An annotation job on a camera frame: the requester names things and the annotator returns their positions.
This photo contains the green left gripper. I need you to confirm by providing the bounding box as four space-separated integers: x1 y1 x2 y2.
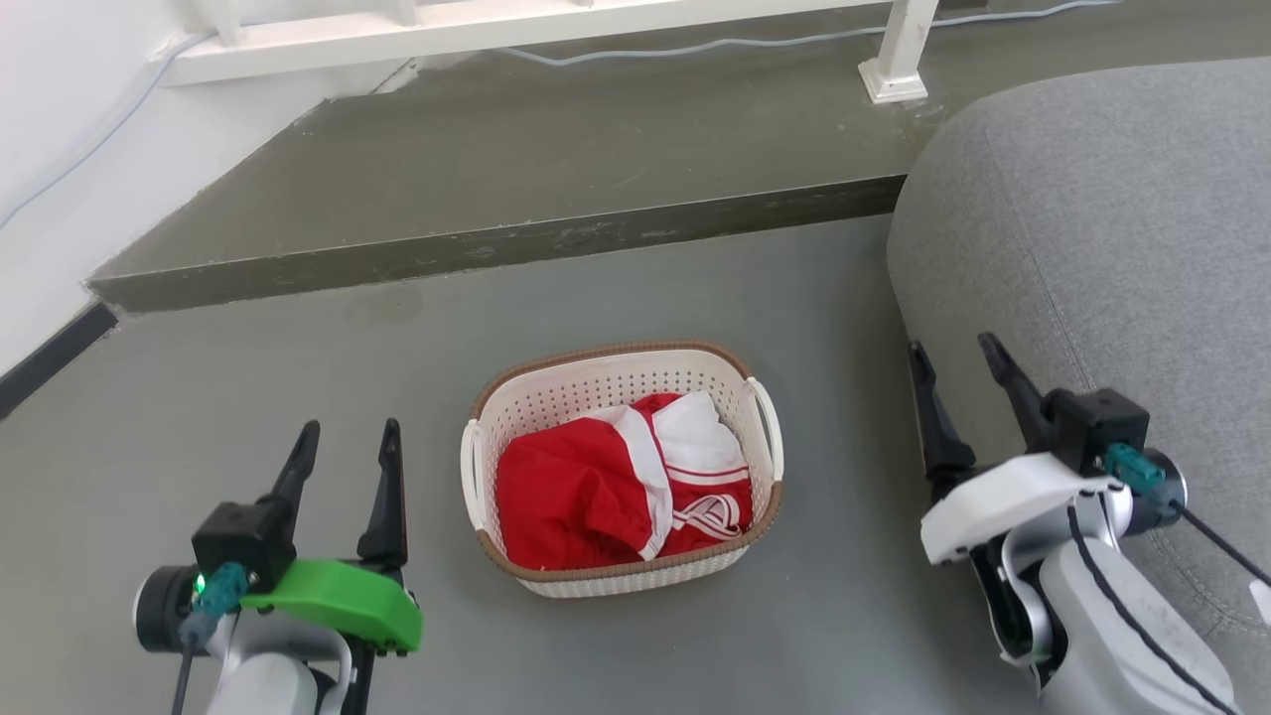
238 418 423 656

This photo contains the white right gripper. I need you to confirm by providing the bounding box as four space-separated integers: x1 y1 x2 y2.
909 333 1123 565

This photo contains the white perforated plastic laundry basket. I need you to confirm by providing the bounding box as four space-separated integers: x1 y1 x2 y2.
460 341 785 599

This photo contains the red and white garment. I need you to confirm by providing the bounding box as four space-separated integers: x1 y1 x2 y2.
494 390 756 572

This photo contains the grey fabric sofa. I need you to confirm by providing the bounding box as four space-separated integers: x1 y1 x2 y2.
887 57 1271 715

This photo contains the black baseboard strip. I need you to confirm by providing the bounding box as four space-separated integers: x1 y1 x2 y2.
0 301 120 420

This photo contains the raised grey concrete step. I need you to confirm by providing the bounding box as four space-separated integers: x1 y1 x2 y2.
84 0 1271 314

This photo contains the white wooden railing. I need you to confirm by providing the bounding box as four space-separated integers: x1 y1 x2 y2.
159 0 939 105

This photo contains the black cable with teal plug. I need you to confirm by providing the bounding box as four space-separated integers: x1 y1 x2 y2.
174 563 249 715
1105 444 1271 587

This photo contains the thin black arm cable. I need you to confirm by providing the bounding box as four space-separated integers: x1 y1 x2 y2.
1067 506 1242 715

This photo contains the light grey cable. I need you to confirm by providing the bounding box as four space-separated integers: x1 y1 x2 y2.
0 30 214 229
496 0 1123 69

